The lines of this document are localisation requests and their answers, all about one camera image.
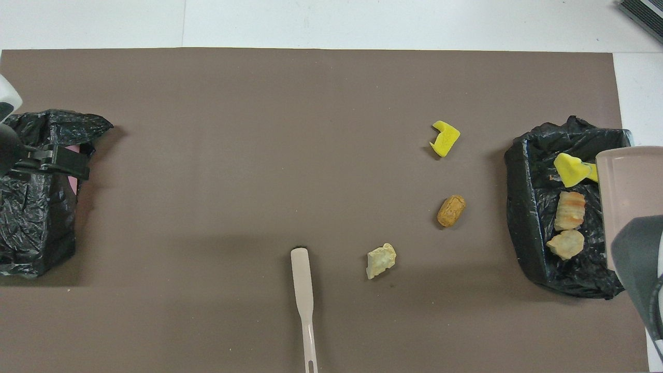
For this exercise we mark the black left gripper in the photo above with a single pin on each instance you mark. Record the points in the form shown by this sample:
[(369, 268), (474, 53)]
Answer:
[(33, 160)]

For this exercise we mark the pale foam piece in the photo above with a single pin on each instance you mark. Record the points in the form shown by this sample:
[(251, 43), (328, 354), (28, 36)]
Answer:
[(380, 260)]

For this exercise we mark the yellow sponge piece green layer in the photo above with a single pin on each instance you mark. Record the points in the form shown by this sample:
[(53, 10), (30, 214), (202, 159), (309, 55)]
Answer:
[(570, 168)]

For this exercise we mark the beige plastic dustpan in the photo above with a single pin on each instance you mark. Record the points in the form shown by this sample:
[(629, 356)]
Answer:
[(632, 181)]

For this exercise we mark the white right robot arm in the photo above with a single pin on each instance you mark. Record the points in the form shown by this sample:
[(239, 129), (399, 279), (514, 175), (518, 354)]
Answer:
[(642, 259)]

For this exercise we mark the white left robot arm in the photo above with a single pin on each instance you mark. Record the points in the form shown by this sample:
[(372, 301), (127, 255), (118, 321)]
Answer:
[(8, 98)]

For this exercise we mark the pink bin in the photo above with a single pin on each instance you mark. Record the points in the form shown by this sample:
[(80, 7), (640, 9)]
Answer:
[(72, 185)]

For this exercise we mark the black trash bag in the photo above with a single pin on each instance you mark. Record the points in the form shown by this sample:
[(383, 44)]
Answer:
[(31, 233), (533, 217)]

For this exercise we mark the brown paper table mat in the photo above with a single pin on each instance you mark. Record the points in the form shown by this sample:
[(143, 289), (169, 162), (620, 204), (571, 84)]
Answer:
[(259, 155)]

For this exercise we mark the yellow bent sponge piece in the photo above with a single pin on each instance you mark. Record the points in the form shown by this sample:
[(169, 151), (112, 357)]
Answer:
[(448, 142)]

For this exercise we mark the grey ribbed device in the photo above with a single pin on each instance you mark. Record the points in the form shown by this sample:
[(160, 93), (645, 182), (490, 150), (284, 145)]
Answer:
[(645, 13)]

